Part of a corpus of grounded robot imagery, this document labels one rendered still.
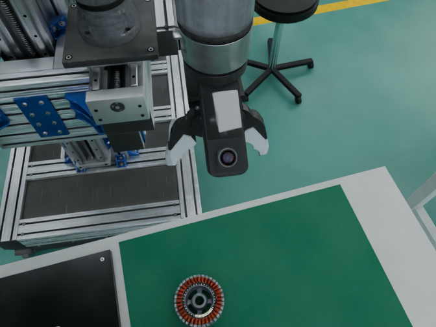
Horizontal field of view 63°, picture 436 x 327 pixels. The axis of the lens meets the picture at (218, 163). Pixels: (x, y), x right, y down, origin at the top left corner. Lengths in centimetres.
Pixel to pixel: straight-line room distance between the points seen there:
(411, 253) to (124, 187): 114
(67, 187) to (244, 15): 147
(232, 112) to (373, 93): 200
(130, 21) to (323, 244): 72
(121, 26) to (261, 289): 69
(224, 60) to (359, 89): 203
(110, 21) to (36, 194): 105
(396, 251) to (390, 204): 13
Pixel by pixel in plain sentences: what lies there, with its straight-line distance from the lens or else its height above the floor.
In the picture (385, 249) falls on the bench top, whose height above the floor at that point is 75.
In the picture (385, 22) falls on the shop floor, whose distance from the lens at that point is 290.
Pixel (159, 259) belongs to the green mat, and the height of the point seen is 75.
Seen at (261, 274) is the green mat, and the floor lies 75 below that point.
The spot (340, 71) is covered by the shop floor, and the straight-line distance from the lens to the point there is 243.
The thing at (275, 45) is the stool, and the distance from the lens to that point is 212.
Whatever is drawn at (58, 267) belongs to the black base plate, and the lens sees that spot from 96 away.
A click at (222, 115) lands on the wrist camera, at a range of 40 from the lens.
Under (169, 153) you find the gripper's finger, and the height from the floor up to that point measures 120.
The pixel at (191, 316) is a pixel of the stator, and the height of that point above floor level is 78.
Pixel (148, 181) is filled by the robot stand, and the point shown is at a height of 21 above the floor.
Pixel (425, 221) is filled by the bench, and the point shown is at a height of 20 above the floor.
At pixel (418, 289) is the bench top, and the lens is 101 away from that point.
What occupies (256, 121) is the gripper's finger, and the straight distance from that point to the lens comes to 47.
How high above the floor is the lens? 163
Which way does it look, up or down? 59 degrees down
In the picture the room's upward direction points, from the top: straight up
